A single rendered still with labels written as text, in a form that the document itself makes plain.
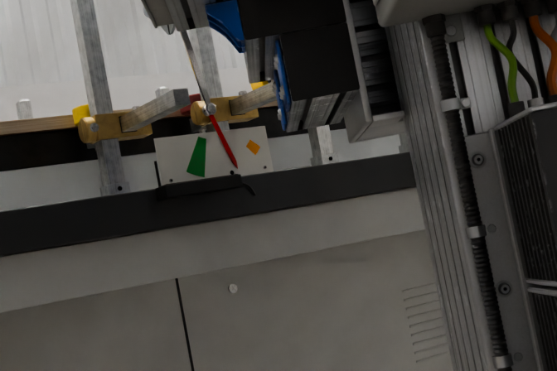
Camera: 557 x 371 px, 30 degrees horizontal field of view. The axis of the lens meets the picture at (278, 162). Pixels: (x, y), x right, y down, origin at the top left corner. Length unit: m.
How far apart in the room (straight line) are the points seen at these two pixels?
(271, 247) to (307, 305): 0.31
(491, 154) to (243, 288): 1.29
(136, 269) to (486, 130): 1.03
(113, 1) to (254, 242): 8.16
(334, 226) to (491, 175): 1.14
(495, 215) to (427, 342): 1.52
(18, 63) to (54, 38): 0.44
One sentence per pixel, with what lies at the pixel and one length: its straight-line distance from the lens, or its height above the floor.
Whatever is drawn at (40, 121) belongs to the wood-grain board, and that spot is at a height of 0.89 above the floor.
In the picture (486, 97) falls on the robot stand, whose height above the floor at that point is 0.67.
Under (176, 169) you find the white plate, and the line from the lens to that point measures 2.09.
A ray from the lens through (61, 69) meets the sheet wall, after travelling 9.89.
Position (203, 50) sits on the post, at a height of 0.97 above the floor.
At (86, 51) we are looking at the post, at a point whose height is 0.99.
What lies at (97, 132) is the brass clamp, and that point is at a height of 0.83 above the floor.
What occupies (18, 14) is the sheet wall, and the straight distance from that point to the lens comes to 9.88.
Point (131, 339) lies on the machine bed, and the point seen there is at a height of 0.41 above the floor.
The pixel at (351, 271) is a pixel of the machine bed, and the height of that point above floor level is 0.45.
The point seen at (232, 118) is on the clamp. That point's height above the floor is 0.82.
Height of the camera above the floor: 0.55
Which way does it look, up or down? 5 degrees up
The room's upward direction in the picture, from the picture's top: 11 degrees counter-clockwise
